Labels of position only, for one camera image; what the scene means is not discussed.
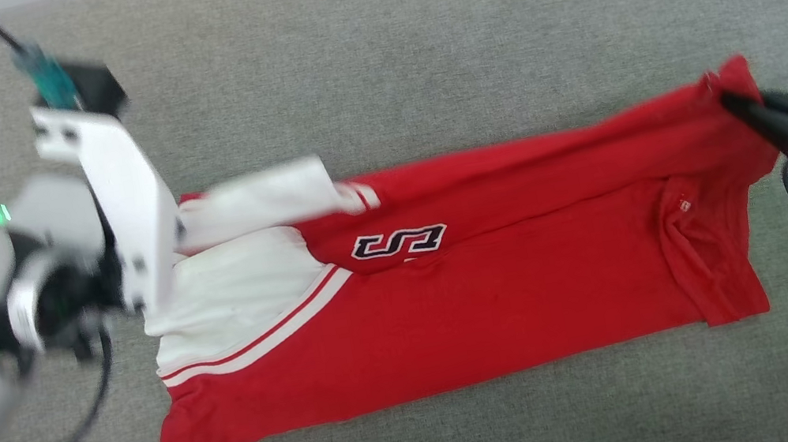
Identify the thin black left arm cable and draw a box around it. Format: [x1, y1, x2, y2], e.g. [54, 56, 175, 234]
[0, 323, 131, 442]

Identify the grey fabric sofa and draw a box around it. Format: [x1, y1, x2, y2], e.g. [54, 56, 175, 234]
[0, 0, 788, 442]

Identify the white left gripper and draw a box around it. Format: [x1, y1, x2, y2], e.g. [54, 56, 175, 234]
[28, 84, 198, 330]

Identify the red and white shirt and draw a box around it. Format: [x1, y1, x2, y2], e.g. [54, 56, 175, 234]
[110, 51, 788, 442]

